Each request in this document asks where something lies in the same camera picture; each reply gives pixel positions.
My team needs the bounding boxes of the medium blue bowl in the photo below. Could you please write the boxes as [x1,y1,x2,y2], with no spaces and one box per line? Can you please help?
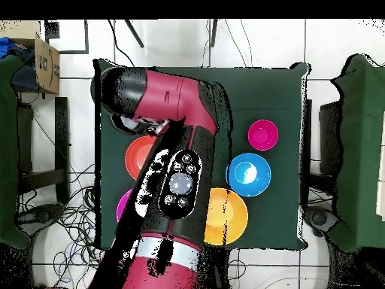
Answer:
[225,152,272,198]

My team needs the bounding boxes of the large pink bowl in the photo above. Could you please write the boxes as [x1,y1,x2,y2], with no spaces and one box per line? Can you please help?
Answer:
[116,189,133,223]

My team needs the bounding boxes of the black metal frame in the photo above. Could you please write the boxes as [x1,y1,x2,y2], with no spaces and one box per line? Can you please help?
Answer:
[306,99,341,196]
[17,96,71,205]

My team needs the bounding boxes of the large orange bowl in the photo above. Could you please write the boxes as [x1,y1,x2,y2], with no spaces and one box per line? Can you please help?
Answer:
[204,187,250,246]

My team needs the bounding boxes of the black stand leg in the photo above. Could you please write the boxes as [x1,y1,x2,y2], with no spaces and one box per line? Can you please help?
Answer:
[208,19,219,48]
[123,19,145,49]

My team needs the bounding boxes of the shallow red-orange bowl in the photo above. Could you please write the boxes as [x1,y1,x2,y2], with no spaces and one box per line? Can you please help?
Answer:
[124,135,158,181]

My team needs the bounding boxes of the dark bag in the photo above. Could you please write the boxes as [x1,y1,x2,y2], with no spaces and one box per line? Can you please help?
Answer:
[11,49,41,93]

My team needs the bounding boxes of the dark green table cloth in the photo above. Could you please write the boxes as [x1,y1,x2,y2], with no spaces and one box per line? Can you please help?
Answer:
[93,58,311,251]

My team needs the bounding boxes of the small crimson bowl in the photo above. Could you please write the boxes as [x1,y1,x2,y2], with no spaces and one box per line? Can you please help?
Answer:
[247,119,280,151]

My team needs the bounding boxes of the cardboard box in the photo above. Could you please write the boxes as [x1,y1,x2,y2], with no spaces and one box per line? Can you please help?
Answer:
[0,20,61,95]

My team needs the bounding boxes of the green side table cloth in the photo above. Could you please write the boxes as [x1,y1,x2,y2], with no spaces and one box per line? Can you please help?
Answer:
[330,53,385,254]
[0,53,34,249]

